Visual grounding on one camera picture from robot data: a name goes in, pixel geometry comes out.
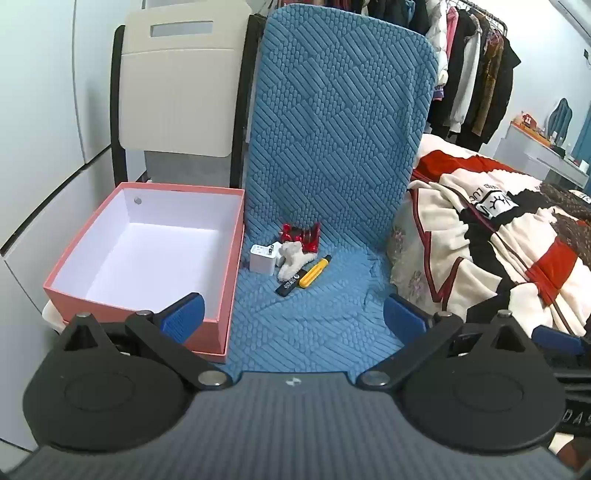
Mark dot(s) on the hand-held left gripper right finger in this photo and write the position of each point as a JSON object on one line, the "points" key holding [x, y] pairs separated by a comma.
{"points": [[404, 316]]}

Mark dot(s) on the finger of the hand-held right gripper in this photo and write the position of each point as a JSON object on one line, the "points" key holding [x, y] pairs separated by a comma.
{"points": [[556, 339]]}

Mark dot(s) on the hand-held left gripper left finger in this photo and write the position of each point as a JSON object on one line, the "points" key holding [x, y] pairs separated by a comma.
{"points": [[183, 316]]}

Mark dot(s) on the pink cardboard box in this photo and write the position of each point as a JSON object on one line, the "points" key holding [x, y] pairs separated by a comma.
{"points": [[138, 249]]}

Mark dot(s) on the yellow black screwdriver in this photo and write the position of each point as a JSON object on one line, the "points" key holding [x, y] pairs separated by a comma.
{"points": [[314, 272]]}

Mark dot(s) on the white plush toy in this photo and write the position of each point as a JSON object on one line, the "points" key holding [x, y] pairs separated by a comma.
{"points": [[291, 261]]}

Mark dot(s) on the red black rooster figurine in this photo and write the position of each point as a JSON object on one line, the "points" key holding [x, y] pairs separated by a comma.
{"points": [[302, 235]]}

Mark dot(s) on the floral bed sheet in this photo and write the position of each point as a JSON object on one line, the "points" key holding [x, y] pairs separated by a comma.
{"points": [[411, 258]]}

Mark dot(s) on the white charger cube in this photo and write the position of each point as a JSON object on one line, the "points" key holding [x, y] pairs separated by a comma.
{"points": [[262, 261]]}

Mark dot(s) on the black stick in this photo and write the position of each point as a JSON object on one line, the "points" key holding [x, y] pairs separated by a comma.
{"points": [[288, 284]]}

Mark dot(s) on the red white black blanket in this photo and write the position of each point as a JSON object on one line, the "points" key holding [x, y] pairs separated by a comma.
{"points": [[508, 240]]}

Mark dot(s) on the white dresser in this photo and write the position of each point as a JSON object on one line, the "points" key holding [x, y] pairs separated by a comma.
{"points": [[526, 152]]}

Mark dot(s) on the blue quilted chair cushion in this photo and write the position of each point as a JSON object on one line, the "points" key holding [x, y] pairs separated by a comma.
{"points": [[332, 138]]}

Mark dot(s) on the beige folding chair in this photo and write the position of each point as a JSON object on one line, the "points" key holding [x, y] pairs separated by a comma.
{"points": [[175, 92]]}

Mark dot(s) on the white wardrobe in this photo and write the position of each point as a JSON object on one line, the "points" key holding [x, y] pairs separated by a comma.
{"points": [[46, 115]]}

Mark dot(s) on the rack of hanging clothes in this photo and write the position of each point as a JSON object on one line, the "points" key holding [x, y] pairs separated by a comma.
{"points": [[471, 69]]}

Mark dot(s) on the white air conditioner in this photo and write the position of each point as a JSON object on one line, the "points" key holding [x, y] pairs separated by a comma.
{"points": [[575, 11]]}

